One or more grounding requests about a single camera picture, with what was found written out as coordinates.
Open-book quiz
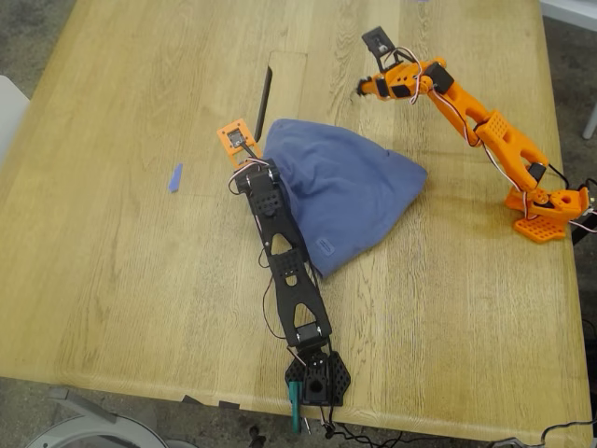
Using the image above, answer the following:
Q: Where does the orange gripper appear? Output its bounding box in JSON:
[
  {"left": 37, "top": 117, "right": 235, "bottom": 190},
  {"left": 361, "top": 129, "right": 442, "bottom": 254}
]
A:
[{"left": 357, "top": 56, "right": 444, "bottom": 103}]

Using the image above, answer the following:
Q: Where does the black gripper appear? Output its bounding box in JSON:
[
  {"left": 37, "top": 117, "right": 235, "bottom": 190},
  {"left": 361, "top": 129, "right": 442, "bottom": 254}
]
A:
[{"left": 231, "top": 158, "right": 281, "bottom": 195}]

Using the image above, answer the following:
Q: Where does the blue T-shirt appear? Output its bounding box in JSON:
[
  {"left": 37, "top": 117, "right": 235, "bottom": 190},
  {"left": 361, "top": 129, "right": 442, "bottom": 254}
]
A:
[{"left": 261, "top": 118, "right": 429, "bottom": 280}]

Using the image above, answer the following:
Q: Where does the blue painter tape strip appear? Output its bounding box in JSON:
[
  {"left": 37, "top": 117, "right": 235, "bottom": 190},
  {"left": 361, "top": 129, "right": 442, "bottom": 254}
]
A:
[{"left": 167, "top": 162, "right": 184, "bottom": 194}]

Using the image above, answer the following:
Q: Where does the white side table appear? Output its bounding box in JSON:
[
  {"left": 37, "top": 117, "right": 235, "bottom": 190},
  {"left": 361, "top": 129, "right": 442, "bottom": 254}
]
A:
[{"left": 539, "top": 0, "right": 597, "bottom": 141}]

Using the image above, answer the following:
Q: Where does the teal table clamp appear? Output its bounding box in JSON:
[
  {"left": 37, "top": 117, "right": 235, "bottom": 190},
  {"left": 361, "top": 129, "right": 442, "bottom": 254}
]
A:
[{"left": 287, "top": 380, "right": 304, "bottom": 433}]

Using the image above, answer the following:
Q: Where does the black table clamp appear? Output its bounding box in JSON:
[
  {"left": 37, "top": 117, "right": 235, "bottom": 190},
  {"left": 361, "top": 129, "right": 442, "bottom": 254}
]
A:
[{"left": 571, "top": 204, "right": 597, "bottom": 246}]

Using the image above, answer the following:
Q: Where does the white chair seat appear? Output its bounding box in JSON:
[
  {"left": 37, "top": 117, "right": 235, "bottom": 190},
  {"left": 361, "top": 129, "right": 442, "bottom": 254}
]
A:
[{"left": 0, "top": 74, "right": 32, "bottom": 164}]

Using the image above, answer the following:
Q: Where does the white swivel chair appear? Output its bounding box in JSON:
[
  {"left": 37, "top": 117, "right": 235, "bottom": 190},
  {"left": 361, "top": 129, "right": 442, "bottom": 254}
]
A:
[{"left": 25, "top": 385, "right": 197, "bottom": 448}]

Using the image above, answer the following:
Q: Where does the white servo cable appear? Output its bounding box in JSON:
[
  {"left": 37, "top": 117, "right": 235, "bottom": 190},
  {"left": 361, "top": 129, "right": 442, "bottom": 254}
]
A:
[
  {"left": 228, "top": 157, "right": 270, "bottom": 195},
  {"left": 394, "top": 45, "right": 533, "bottom": 221}
]

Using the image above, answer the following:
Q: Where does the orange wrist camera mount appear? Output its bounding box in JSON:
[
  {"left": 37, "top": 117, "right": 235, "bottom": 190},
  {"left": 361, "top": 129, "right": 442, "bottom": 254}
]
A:
[{"left": 216, "top": 119, "right": 262, "bottom": 170}]

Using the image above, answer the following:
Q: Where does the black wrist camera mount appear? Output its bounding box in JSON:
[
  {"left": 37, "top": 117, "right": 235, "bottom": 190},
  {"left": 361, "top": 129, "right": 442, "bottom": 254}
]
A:
[{"left": 361, "top": 27, "right": 397, "bottom": 74}]

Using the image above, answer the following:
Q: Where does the wooden table cable hatch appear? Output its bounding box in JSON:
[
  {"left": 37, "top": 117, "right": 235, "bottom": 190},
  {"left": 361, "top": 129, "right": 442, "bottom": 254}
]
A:
[{"left": 254, "top": 50, "right": 309, "bottom": 141}]

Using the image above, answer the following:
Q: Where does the black power cable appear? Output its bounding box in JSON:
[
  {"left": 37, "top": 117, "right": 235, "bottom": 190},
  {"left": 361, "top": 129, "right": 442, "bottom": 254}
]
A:
[
  {"left": 319, "top": 405, "right": 405, "bottom": 444},
  {"left": 484, "top": 419, "right": 597, "bottom": 448}
]

